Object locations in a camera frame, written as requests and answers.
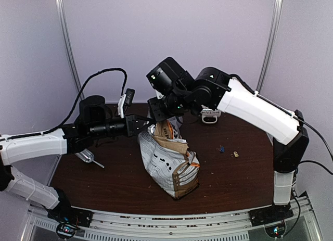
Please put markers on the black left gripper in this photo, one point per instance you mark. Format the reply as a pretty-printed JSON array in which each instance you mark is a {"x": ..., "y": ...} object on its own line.
[{"x": 131, "y": 125}]

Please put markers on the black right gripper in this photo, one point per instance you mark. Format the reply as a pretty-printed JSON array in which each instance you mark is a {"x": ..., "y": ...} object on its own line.
[{"x": 158, "y": 114}]

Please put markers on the dog food bag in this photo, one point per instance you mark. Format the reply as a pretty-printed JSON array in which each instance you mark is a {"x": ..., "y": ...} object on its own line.
[{"x": 167, "y": 158}]

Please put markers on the metal scoop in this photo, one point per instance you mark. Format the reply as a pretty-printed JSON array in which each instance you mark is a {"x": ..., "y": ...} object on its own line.
[{"x": 88, "y": 157}]

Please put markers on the blue binder clip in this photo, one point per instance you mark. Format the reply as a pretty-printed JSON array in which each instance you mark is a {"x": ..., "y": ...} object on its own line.
[{"x": 221, "y": 149}]

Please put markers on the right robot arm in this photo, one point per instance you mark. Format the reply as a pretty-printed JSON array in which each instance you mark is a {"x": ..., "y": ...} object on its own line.
[{"x": 178, "y": 93}]

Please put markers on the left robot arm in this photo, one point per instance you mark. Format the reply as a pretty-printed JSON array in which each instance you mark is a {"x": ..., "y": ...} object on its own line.
[{"x": 91, "y": 125}]

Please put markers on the patterned white mug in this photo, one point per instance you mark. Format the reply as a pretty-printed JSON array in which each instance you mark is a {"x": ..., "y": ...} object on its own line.
[{"x": 209, "y": 116}]

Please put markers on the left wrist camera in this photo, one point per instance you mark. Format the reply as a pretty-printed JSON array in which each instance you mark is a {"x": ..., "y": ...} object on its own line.
[{"x": 125, "y": 101}]

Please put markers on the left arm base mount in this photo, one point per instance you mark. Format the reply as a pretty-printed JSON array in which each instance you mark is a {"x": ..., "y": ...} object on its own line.
[{"x": 68, "y": 226}]

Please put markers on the front aluminium rail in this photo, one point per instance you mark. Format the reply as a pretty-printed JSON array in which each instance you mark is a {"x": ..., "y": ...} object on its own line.
[{"x": 232, "y": 225}]

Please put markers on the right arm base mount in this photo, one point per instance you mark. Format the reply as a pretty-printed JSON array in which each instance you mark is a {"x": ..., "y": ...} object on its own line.
[{"x": 272, "y": 218}]

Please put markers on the right aluminium frame post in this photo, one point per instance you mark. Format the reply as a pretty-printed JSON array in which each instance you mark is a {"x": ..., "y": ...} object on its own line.
[{"x": 275, "y": 21}]

